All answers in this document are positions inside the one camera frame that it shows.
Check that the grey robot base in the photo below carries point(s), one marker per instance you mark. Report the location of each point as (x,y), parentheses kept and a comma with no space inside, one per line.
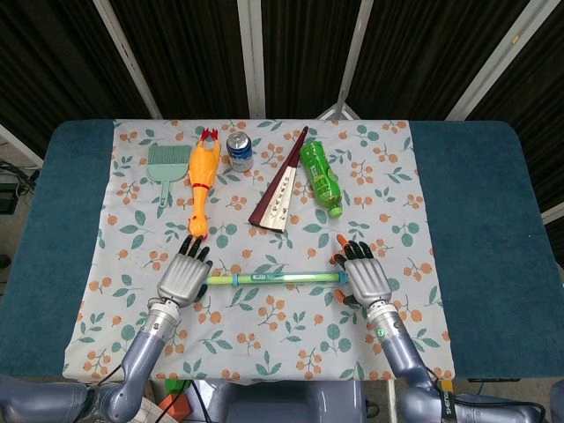
(286,401)

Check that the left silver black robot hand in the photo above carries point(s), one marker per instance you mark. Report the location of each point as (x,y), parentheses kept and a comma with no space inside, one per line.
(183,277)

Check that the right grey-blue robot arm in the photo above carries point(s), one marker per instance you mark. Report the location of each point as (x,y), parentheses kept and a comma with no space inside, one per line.
(401,352)

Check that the folded paper fan dark ribs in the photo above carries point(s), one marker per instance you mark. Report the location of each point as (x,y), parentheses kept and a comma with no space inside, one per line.
(277,202)

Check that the white frame pole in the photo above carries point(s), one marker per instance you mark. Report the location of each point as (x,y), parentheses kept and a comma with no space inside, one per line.
(20,145)
(253,57)
(554,215)
(493,61)
(348,66)
(128,61)

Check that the orange block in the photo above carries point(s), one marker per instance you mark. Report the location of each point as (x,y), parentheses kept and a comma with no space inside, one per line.
(174,405)

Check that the blue and silver drink can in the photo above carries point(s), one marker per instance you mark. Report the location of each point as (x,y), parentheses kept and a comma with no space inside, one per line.
(240,154)

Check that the right silver robot hand orange fingertips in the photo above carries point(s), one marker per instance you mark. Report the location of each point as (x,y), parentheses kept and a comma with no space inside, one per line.
(368,277)

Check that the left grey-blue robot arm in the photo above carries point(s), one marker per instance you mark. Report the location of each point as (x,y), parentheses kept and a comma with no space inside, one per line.
(141,352)

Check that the floral print table cloth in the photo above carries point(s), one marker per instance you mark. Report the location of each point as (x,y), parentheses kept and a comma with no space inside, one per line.
(286,335)

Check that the green plastic drink bottle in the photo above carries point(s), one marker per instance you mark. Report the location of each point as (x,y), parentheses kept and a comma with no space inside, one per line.
(319,172)

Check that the blue green water pump toy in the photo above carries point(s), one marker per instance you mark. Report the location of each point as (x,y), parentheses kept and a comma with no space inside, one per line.
(273,277)

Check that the white checkered cloth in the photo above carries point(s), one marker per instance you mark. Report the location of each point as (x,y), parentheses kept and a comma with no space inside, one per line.
(150,412)

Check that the green plastic object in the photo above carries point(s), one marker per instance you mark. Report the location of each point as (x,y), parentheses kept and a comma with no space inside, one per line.
(176,386)

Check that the black equipment box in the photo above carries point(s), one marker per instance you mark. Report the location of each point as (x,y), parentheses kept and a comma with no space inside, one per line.
(8,198)

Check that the dark teal table cover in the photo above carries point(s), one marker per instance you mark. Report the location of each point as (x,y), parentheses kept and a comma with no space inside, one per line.
(476,198)

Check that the yellow rubber chicken toy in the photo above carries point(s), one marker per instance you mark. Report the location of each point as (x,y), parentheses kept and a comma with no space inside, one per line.
(203,167)

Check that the mint green hand brush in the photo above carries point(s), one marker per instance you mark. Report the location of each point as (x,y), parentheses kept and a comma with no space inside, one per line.
(167,169)

